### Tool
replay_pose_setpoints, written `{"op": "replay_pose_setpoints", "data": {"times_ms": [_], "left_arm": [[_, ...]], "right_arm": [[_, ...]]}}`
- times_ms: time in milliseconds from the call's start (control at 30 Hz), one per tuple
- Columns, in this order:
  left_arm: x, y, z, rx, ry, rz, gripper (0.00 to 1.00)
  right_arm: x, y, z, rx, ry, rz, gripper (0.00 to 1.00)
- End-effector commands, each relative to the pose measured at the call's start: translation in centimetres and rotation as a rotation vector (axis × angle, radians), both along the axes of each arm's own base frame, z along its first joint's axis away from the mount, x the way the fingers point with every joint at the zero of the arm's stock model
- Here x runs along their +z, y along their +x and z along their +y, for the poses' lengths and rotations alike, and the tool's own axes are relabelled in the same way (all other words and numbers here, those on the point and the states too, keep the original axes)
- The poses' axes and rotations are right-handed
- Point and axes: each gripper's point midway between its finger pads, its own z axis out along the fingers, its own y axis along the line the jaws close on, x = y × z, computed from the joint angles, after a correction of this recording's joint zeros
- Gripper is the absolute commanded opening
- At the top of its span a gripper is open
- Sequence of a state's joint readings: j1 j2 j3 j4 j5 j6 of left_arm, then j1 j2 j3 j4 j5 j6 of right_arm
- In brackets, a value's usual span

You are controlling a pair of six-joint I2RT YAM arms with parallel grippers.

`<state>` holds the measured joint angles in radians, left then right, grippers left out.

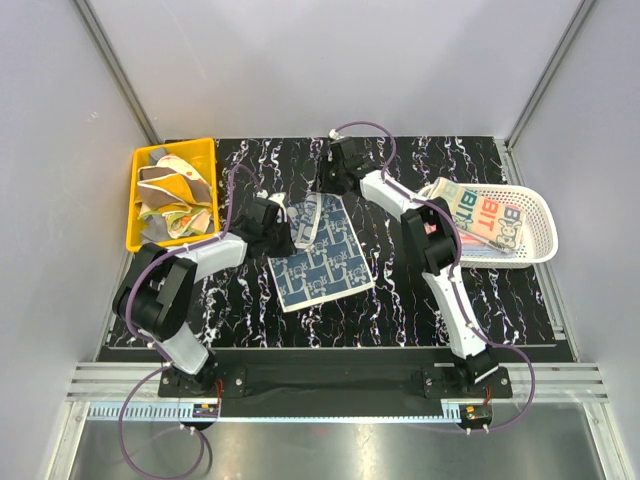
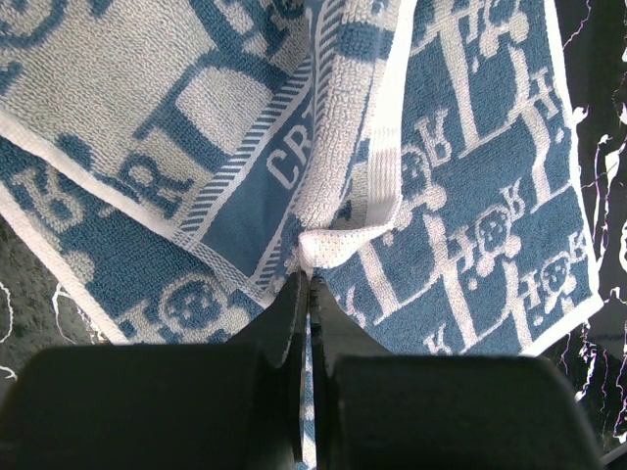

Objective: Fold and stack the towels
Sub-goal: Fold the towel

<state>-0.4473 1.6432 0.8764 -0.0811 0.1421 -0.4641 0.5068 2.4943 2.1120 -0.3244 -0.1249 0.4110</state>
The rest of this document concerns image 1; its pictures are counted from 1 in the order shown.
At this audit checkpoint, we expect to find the blue white patterned towel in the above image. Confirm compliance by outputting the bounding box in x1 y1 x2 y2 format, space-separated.
268 193 374 313

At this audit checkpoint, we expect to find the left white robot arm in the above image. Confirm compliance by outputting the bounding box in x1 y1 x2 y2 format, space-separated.
112 192 296 396

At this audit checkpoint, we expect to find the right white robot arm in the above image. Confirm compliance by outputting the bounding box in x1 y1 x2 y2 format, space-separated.
316 133 499 397

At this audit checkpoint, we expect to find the pile of orange grey cloths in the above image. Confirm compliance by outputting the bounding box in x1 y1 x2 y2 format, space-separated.
136 146 217 245

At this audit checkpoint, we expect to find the yellow plastic bin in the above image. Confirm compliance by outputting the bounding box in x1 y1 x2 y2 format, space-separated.
124 137 224 254

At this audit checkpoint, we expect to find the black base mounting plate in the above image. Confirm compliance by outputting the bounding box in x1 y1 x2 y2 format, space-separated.
158 348 513 421

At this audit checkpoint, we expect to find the folded colourful lettered towel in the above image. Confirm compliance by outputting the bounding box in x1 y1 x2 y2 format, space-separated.
428 178 526 253

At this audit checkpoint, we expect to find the white plastic basket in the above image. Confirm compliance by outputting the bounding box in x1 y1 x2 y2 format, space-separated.
414 177 559 271

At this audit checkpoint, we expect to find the black marble pattern mat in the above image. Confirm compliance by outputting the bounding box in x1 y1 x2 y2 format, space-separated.
186 136 555 348

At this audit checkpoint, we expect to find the aluminium frame rail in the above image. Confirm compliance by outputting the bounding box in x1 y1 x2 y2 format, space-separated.
66 362 608 403

